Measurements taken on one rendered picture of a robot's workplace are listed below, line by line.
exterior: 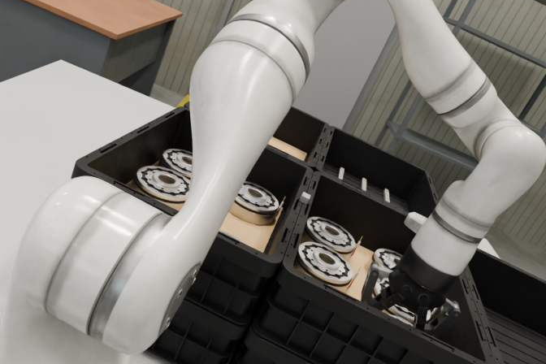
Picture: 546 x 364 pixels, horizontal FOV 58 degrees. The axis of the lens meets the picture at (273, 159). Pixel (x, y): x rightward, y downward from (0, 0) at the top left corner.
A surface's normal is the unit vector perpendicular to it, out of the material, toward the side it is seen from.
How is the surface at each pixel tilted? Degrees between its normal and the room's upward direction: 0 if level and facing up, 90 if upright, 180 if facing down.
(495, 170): 106
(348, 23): 90
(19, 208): 0
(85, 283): 75
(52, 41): 90
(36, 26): 90
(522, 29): 90
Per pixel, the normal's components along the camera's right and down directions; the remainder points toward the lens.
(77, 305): -0.23, 0.33
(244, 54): 0.09, -0.51
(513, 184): -0.12, 0.61
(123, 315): 0.00, 0.22
